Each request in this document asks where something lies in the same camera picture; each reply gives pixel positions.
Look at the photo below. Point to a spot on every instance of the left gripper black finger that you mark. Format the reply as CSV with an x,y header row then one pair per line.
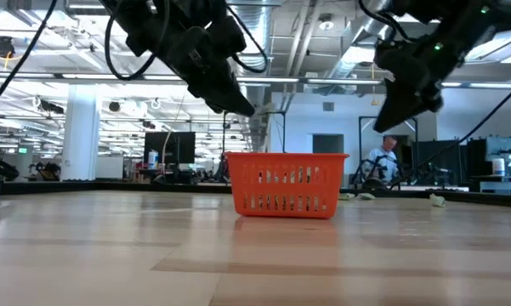
x,y
225,95

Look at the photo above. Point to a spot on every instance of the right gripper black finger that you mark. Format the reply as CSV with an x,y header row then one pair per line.
x,y
404,104

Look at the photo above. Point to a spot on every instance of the orange plastic slotted basket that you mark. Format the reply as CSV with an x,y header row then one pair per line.
x,y
287,161

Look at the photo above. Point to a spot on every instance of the green white sweetener packet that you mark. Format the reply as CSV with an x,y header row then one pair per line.
x,y
347,196
437,200
366,196

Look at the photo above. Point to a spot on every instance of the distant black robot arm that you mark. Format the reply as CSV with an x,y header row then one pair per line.
x,y
370,183

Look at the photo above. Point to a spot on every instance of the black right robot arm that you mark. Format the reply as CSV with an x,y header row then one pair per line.
x,y
472,17

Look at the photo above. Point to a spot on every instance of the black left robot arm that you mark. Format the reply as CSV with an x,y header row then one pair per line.
x,y
136,21

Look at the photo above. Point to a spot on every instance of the black partition panel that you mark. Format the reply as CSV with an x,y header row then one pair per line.
x,y
433,149

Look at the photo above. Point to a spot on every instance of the person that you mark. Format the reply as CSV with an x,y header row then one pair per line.
x,y
382,159

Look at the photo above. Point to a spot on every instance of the black monitor screen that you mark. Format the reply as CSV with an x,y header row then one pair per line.
x,y
170,146

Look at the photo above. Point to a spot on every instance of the white wipes canister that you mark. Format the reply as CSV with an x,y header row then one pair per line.
x,y
498,166
153,160

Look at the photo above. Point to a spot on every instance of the round ceiling dome fixture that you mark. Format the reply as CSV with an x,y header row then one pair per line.
x,y
326,23

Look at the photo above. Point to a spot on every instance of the grey blue cabinet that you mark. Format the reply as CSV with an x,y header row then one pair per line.
x,y
510,149

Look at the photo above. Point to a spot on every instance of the white panel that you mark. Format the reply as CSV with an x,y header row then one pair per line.
x,y
109,168

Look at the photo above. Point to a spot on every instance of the white building column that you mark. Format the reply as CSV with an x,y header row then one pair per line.
x,y
81,136

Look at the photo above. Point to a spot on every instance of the black ceiling device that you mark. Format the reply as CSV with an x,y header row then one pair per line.
x,y
3,46

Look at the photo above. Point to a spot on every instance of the green exit sign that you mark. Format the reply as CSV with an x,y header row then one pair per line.
x,y
23,150

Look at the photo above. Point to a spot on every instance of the distant black frame rig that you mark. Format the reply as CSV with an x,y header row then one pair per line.
x,y
359,144

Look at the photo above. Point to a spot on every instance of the silver ceiling air duct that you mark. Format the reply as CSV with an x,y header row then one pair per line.
x,y
257,17

